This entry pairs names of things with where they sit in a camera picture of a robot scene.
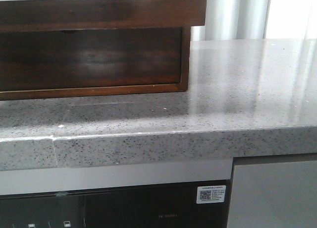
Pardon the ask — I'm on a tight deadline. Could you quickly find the dark wooden drawer cabinet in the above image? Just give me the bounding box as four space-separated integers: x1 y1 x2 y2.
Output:
0 25 192 101

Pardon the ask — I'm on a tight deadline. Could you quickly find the black built-in appliance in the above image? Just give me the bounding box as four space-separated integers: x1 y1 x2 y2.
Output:
0 180 231 228

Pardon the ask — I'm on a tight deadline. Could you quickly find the white QR code sticker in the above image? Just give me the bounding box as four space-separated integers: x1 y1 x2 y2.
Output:
196 185 226 204

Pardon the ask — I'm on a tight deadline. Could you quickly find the white curtain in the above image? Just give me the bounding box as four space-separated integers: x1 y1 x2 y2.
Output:
191 0 317 41

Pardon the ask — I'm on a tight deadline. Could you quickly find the grey cabinet door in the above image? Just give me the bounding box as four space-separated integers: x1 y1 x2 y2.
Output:
228 161 317 228

